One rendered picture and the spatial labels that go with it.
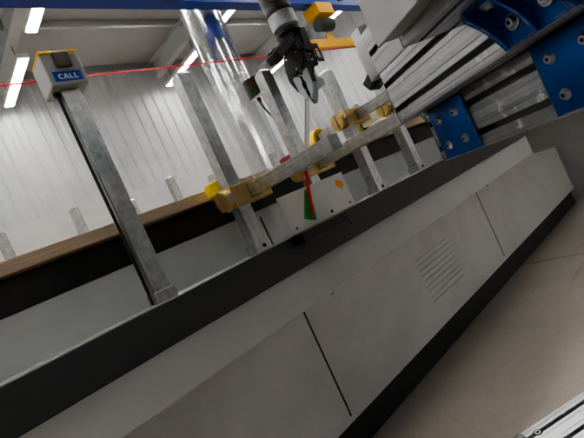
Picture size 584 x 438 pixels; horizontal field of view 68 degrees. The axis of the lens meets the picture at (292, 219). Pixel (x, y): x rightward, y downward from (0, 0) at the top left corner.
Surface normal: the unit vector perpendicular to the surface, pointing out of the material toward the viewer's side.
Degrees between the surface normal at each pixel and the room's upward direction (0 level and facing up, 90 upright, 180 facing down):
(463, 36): 90
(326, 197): 90
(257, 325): 90
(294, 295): 90
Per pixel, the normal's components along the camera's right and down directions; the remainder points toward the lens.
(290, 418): 0.60, -0.26
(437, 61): -0.89, 0.41
